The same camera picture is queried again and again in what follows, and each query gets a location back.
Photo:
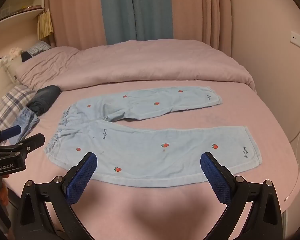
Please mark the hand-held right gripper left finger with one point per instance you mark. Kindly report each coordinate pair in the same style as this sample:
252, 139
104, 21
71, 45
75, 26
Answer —
81, 177

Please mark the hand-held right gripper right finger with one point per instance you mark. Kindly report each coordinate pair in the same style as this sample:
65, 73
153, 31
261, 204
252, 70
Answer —
216, 180

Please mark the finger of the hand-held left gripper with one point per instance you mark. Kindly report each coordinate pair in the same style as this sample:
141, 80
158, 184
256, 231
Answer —
31, 141
11, 131

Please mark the light blue denim shorts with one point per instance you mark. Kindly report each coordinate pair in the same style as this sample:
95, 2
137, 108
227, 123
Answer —
140, 150

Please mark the person's left hand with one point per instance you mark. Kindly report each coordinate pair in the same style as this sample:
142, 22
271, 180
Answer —
3, 195

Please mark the folded light blue denim garment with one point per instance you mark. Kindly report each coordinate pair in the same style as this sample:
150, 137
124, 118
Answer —
27, 122

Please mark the plaid pillow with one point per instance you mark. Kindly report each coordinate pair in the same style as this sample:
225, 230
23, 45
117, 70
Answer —
10, 102

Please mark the dark grey rolled garment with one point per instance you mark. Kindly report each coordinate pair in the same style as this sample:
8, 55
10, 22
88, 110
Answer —
43, 97

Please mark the beige headboard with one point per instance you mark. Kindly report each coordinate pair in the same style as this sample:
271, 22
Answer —
0, 85

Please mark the white plush toy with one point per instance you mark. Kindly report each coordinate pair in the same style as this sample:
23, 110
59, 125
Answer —
5, 58

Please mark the checkered pillow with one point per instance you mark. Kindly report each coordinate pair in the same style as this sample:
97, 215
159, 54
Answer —
38, 47

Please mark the yellow tasselled cloth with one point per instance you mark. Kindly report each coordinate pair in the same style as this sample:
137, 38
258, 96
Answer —
45, 25

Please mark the pink duvet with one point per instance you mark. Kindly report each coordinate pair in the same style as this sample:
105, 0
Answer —
140, 60

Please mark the pink curtain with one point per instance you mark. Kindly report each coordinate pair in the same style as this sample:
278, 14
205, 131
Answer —
75, 12
200, 12

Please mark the blue curtain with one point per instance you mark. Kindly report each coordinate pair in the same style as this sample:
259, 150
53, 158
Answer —
137, 10

